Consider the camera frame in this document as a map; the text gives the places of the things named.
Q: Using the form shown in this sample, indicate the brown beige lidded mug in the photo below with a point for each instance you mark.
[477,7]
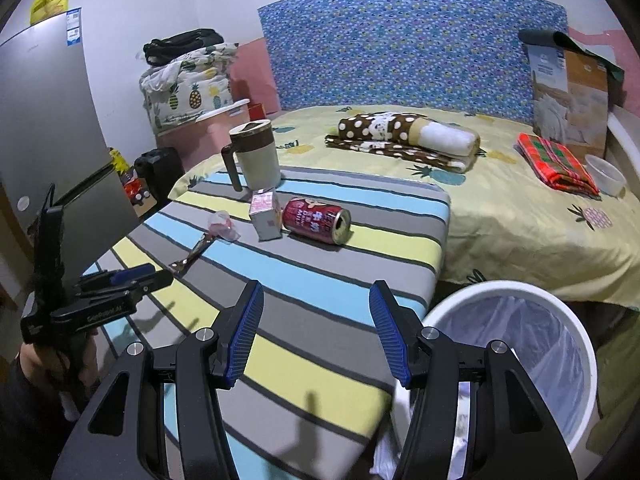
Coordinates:
[251,157]

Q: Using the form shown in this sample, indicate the striped table cloth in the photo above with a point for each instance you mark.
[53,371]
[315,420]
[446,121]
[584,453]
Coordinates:
[316,384]

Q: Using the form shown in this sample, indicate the pink strawberry milk carton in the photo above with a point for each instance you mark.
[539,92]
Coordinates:
[266,215]

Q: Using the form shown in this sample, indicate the yellow bag on fridge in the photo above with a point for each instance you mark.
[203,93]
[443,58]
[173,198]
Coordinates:
[41,10]

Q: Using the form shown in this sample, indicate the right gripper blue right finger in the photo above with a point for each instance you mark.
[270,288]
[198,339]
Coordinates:
[399,331]

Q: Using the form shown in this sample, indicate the person's left hand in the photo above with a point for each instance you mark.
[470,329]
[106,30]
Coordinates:
[45,369]

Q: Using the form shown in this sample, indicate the red plaid folded cloth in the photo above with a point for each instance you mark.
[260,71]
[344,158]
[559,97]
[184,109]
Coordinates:
[556,166]

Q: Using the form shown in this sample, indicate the black bag on bundle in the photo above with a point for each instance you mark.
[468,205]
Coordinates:
[159,52]

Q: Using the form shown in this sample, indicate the yellow pineapple bed sheet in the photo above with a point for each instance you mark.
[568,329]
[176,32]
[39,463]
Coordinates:
[505,222]

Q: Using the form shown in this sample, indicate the brown polka dot blanket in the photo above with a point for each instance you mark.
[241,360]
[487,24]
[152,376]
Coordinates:
[407,136]

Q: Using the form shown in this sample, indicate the blue patterned headboard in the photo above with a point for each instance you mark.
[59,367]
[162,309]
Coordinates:
[449,54]

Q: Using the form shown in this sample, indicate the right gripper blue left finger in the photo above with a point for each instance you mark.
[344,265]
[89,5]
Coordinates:
[236,329]

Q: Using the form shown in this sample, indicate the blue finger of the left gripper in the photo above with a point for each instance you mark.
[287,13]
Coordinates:
[131,274]
[134,291]

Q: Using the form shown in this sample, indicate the green curtain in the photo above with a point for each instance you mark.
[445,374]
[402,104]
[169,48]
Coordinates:
[618,385]

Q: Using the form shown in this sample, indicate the white plastic bowl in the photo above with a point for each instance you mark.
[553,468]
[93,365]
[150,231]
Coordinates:
[608,178]

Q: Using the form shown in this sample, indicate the clear plastic cup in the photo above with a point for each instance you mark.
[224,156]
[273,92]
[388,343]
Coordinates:
[220,225]

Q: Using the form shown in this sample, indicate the white mattress edge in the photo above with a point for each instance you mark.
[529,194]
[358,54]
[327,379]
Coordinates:
[622,142]

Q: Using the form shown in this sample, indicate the white round trash bin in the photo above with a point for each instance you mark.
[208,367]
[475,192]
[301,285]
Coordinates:
[509,391]

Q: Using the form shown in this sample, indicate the silver refrigerator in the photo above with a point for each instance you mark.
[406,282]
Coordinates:
[51,140]

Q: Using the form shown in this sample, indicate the black suitcase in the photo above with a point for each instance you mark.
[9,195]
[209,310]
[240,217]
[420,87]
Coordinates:
[161,169]

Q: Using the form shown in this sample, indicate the brown snack wrapper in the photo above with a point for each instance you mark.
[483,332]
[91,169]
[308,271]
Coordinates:
[182,265]

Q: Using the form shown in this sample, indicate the bedding package box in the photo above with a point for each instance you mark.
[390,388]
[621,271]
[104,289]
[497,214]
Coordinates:
[574,90]

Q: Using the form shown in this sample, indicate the pink storage box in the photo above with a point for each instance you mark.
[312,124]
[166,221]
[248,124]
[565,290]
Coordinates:
[206,135]

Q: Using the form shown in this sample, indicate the pineapple print bedding bundle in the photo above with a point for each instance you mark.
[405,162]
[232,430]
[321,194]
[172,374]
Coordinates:
[189,86]

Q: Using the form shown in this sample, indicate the red milk can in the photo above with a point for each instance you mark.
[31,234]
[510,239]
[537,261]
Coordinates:
[325,223]

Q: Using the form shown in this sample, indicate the red toy car box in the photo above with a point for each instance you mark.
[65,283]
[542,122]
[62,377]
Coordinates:
[134,186]

